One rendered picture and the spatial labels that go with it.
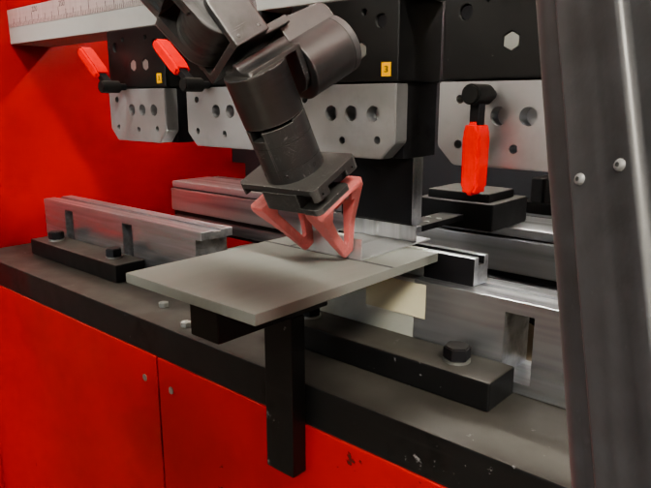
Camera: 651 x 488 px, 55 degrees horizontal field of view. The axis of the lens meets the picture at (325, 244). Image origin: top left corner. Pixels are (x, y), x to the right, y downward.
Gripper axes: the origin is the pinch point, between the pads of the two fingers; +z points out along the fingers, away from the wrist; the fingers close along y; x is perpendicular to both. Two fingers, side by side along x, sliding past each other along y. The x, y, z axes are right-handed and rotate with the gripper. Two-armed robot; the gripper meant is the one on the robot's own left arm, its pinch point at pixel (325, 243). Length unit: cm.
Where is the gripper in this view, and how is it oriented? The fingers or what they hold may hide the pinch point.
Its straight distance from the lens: 64.6
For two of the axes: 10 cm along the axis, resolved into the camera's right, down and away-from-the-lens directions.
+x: -5.9, 6.0, -5.4
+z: 3.2, 7.9, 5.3
